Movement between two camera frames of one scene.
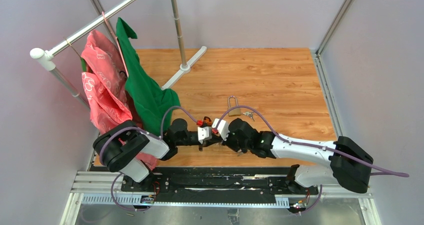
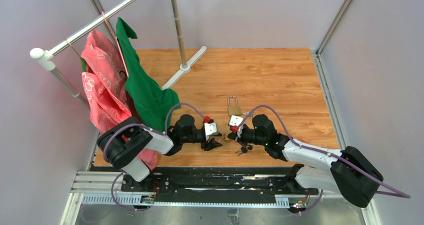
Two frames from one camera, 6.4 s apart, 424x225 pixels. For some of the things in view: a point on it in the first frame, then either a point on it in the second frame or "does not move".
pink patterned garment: x=106 y=83 does not move
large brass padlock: x=234 y=112 does not move
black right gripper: x=226 y=143 to x=240 y=139
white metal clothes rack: x=47 y=57 does not move
